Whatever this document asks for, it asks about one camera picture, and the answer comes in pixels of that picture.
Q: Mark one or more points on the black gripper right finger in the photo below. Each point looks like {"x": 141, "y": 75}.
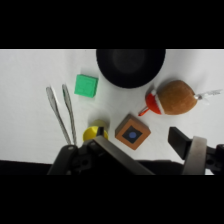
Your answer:
{"x": 191, "y": 151}

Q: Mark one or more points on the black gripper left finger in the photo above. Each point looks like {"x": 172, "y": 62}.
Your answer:
{"x": 121, "y": 156}

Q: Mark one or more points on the brown potato toy red hat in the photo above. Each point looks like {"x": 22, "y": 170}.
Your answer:
{"x": 175, "y": 97}

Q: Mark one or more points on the black bowl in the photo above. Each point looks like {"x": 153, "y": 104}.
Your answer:
{"x": 130, "y": 67}

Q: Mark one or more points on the wooden block blue dot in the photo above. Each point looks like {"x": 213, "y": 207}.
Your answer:
{"x": 132, "y": 132}

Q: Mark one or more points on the yellow plastic cup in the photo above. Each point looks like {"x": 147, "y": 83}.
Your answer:
{"x": 91, "y": 133}

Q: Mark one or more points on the metal tongs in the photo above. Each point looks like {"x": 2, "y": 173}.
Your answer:
{"x": 63, "y": 113}

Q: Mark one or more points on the green square block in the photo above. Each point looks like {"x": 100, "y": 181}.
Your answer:
{"x": 86, "y": 85}

